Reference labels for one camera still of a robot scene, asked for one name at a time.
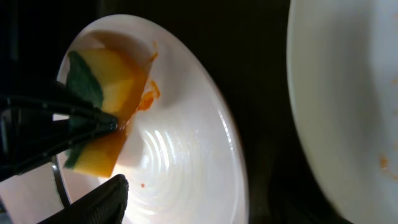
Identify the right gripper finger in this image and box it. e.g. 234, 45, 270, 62
39, 174, 129, 224

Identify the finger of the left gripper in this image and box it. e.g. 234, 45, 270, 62
1, 80, 118, 180

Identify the green and yellow sponge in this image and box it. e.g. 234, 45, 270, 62
64, 48, 147, 177

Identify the white plate with sauce streak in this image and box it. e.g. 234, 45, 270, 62
70, 14, 249, 223

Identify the dark brown serving tray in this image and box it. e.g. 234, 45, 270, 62
97, 0, 344, 223

